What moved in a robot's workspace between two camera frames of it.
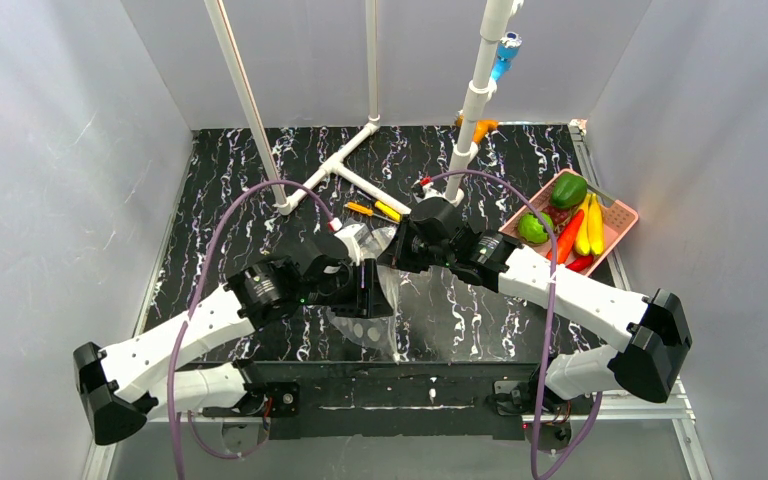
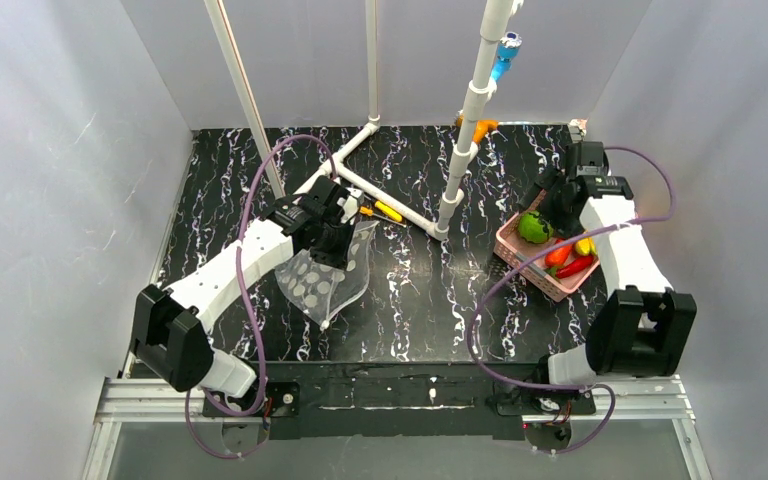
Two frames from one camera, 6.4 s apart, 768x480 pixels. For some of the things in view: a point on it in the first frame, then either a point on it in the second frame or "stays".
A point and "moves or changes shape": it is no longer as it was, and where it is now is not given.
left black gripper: [371, 289] -> [330, 244]
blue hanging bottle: [507, 51] stays
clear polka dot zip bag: [379, 332] moves or changes shape
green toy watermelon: [532, 230] stays
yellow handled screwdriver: [385, 209] stays
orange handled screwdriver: [366, 211] stays
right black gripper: [400, 245] -> [549, 201]
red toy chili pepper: [581, 263] stays
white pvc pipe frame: [483, 87] stays
